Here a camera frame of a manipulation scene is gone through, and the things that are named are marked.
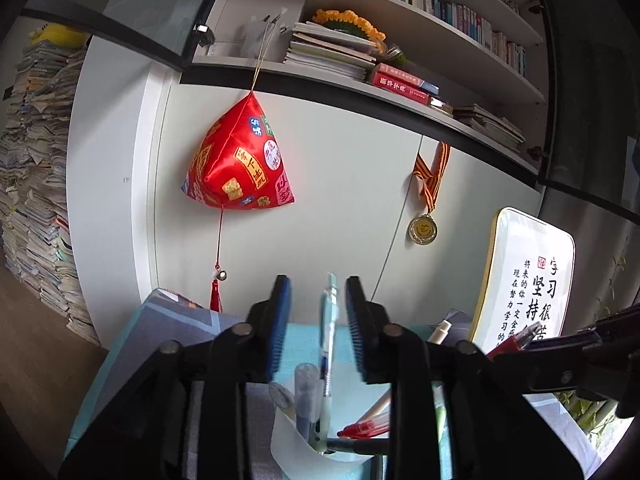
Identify orange striped medal ribbon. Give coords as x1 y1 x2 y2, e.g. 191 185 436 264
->
412 142 451 214

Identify translucent plastic pen cup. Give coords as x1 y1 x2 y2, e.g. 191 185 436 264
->
269 358 392 480

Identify blue grey tablecloth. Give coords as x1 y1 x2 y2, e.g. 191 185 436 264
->
65 289 602 479

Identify white bookshelf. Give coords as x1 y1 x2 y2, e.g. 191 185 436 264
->
183 0 546 185

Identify yellow flower garland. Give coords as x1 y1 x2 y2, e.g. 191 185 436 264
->
311 9 386 42

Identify black pen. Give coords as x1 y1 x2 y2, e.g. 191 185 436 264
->
310 437 390 456

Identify framed calligraphy sign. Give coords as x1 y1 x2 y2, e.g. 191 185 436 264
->
469 207 575 353

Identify tall stack of papers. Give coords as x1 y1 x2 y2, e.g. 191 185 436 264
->
1 39 99 344

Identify red books stack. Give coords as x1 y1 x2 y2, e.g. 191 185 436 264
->
368 63 439 105

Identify clear mint gel pen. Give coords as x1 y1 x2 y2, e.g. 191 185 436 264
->
310 273 340 454

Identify gold medal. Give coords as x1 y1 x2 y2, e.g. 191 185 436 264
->
408 214 437 246

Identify red gel pen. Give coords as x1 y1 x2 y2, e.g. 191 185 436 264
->
487 322 542 360

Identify red pyramid hanging ornament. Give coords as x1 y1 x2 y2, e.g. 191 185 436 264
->
182 92 295 210

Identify row of upright books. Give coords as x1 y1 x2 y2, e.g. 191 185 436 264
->
401 0 527 77

